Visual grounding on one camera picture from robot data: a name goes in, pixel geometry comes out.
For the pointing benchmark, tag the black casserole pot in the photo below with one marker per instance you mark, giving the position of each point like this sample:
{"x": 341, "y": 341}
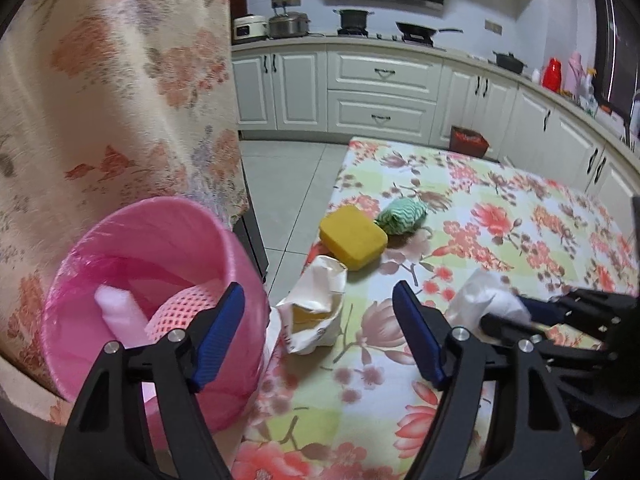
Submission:
{"x": 509, "y": 61}

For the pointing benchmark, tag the pink foam fruit net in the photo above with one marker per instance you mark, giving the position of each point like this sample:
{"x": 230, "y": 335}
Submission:
{"x": 175, "y": 310}

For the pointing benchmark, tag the dark red floor bin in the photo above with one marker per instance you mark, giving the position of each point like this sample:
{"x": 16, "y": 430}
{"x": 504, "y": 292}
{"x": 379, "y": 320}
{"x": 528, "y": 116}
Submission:
{"x": 467, "y": 141}

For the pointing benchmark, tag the black frying pan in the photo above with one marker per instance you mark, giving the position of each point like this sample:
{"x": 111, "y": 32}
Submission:
{"x": 415, "y": 30}

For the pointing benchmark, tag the floral tablecloth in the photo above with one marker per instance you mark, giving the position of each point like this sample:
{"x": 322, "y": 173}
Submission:
{"x": 500, "y": 240}

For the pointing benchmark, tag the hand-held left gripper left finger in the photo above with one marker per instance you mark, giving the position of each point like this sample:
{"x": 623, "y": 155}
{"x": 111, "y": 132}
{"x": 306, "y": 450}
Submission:
{"x": 220, "y": 335}

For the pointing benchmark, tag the pink thermos jug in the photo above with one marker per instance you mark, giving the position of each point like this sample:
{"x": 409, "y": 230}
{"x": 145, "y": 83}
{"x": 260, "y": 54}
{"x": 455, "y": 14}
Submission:
{"x": 575, "y": 72}

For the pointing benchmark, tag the dark framed window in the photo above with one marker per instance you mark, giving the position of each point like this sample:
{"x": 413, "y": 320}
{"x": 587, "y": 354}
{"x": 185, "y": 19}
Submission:
{"x": 617, "y": 45}

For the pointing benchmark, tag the wall power outlet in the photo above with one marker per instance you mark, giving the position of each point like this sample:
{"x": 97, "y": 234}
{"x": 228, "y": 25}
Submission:
{"x": 286, "y": 1}
{"x": 492, "y": 26}

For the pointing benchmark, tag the yellow sponge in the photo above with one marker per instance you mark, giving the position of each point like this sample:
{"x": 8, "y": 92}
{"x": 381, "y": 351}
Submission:
{"x": 352, "y": 237}

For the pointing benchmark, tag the white paper bag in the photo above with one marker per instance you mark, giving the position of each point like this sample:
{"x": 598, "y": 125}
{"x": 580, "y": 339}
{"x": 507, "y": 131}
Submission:
{"x": 312, "y": 305}

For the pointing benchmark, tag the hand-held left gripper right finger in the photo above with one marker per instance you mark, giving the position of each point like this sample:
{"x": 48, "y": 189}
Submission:
{"x": 417, "y": 335}

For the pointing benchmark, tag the red thermos jug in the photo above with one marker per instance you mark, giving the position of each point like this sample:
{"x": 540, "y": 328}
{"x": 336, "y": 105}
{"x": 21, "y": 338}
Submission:
{"x": 552, "y": 75}

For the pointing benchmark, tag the pink trash bin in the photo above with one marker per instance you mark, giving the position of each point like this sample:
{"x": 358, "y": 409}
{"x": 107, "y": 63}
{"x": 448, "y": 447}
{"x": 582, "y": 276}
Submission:
{"x": 165, "y": 240}

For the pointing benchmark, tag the white rice cooker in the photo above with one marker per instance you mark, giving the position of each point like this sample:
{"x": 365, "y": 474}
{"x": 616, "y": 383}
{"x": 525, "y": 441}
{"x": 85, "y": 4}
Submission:
{"x": 248, "y": 27}

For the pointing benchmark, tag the small white container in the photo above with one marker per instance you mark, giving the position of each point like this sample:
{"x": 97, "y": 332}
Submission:
{"x": 536, "y": 75}

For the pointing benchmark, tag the steel pressure cooker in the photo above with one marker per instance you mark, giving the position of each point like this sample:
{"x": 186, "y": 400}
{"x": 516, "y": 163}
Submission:
{"x": 287, "y": 25}

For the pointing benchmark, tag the floral curtain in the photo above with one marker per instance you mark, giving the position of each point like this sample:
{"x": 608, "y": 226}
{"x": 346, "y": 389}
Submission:
{"x": 110, "y": 85}

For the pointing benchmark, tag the black stock pot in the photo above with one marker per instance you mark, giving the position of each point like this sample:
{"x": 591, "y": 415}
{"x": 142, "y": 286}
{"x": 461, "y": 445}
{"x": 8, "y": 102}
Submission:
{"x": 352, "y": 20}

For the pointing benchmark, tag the green patterned cloth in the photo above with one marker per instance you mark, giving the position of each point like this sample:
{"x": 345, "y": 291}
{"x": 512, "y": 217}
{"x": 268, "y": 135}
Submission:
{"x": 402, "y": 216}

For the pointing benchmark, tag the clear plastic bottle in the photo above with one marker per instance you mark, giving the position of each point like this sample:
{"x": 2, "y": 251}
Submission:
{"x": 589, "y": 90}

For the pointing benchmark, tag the white tissue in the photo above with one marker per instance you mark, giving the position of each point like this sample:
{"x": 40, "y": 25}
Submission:
{"x": 475, "y": 295}

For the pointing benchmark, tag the gas stove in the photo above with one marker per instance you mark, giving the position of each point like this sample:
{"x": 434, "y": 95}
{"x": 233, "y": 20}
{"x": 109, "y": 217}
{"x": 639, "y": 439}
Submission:
{"x": 390, "y": 37}

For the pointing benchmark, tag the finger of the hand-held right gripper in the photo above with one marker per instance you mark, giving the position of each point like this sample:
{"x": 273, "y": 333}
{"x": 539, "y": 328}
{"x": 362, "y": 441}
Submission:
{"x": 505, "y": 327}
{"x": 537, "y": 310}

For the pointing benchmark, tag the white kitchen cabinets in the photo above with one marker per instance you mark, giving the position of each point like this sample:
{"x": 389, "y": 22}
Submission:
{"x": 380, "y": 95}

